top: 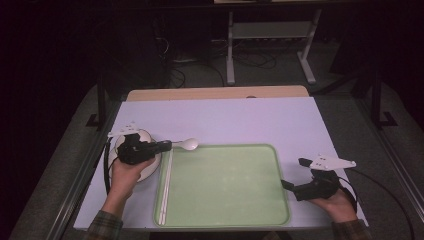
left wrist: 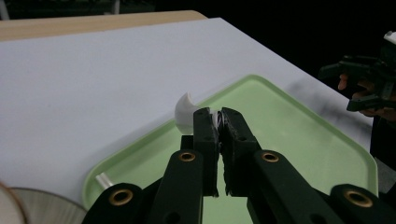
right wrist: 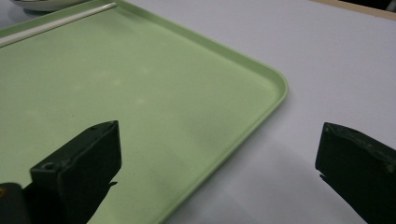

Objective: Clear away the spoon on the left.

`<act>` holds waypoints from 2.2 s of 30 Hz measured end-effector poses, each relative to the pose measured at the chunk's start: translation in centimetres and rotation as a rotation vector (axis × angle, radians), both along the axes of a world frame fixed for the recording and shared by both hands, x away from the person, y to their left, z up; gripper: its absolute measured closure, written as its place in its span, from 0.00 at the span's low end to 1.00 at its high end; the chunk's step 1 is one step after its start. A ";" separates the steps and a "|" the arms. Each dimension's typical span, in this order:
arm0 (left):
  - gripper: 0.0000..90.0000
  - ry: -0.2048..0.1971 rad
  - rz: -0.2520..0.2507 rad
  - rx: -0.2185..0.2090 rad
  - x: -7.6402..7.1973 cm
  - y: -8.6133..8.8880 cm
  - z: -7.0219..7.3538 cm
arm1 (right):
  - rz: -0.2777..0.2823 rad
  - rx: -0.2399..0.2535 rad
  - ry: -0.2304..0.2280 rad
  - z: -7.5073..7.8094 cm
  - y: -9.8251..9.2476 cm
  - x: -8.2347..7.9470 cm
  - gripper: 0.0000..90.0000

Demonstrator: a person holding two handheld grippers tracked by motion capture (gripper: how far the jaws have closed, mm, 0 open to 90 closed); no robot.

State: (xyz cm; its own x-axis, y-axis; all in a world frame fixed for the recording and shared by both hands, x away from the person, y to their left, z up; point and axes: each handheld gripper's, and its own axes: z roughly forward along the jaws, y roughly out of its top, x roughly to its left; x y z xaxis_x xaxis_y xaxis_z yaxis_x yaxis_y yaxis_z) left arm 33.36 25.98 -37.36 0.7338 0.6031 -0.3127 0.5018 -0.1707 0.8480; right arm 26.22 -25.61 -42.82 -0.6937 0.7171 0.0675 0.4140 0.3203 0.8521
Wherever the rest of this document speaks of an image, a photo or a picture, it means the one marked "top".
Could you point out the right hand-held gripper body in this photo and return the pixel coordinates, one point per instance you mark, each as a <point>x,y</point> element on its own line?
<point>328,162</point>

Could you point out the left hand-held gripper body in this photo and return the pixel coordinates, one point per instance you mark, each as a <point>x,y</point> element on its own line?
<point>135,151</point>

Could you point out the white bowl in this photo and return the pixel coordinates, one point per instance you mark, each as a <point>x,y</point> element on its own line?
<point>146,136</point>

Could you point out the white spoon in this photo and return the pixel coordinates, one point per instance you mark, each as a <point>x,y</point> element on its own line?
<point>190,144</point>

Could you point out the green tray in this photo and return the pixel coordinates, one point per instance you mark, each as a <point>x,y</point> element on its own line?
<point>226,186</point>

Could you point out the person's left hand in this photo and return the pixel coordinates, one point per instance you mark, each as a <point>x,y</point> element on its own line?
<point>125,180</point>

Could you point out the person's right hand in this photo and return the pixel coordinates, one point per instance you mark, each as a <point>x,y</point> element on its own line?
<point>338,206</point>

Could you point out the white plate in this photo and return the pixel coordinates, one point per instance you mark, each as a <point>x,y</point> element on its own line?
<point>150,170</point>

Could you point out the black metal stand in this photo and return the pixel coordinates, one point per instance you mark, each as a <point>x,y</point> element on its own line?
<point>101,106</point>
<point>376,106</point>

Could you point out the white metal stand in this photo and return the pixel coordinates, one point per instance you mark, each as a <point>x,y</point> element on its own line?
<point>270,30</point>

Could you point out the metal rail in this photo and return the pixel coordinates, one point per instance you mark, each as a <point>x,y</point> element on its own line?
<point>396,166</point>
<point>76,186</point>

